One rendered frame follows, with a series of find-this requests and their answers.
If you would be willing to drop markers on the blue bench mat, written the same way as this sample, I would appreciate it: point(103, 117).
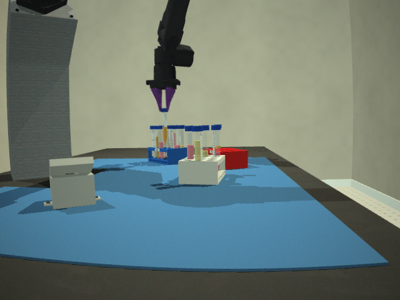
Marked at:
point(255, 219)

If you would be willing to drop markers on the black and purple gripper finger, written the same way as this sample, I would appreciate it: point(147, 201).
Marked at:
point(158, 96)
point(169, 95)

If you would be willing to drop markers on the red tube rack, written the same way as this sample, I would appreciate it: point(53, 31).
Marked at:
point(234, 158)

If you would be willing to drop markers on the test tube with blue cap and pink liquid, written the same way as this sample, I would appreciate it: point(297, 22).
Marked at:
point(190, 142)

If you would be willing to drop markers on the white tube rack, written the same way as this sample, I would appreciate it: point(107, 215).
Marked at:
point(202, 172)

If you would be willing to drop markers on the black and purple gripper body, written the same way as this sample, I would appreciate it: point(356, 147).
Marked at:
point(163, 76)

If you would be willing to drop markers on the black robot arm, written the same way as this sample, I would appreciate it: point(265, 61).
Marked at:
point(170, 30)

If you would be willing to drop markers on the blue test tube rack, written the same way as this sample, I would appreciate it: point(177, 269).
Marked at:
point(173, 155)

